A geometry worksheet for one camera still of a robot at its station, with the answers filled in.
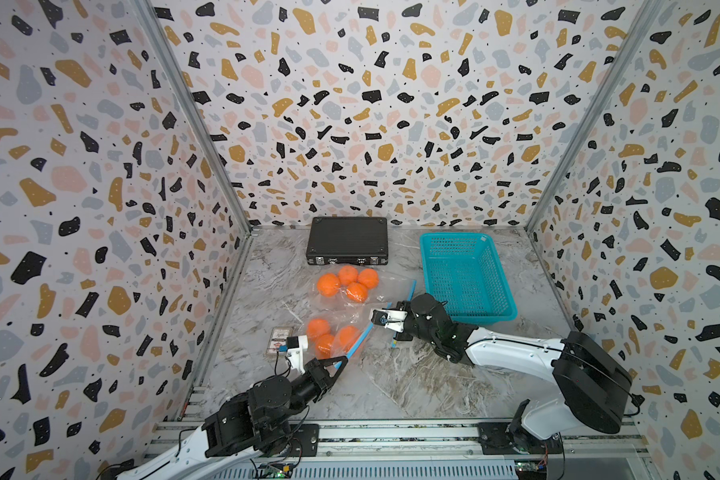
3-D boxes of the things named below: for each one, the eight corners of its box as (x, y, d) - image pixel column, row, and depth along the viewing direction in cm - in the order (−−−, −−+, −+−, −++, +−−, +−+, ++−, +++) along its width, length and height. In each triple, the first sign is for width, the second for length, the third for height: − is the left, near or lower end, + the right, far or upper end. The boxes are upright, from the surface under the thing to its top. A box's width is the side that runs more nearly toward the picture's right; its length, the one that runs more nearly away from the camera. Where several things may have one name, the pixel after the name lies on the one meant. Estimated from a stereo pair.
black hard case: (307, 270, 111) (304, 258, 105) (316, 223, 126) (314, 212, 121) (387, 270, 111) (388, 259, 106) (386, 224, 127) (387, 212, 122)
